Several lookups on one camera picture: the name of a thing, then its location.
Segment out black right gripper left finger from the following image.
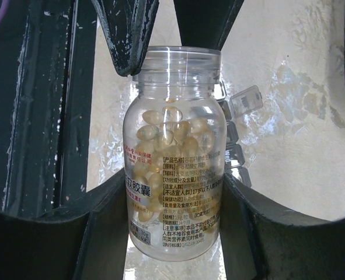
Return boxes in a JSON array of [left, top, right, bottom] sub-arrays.
[[0, 171, 128, 279]]

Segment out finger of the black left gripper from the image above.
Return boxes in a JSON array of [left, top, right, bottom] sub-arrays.
[[92, 0, 159, 76], [173, 0, 244, 51]]

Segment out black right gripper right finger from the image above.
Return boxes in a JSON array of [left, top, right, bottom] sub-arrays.
[[219, 173, 345, 279]]

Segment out grey weekly pill organizer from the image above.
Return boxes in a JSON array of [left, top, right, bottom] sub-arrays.
[[214, 80, 263, 187]]

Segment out clear pill bottle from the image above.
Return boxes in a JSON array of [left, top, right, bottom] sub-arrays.
[[123, 46, 227, 261]]

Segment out black table front rail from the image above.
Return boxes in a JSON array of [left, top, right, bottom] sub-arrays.
[[0, 1, 97, 217]]

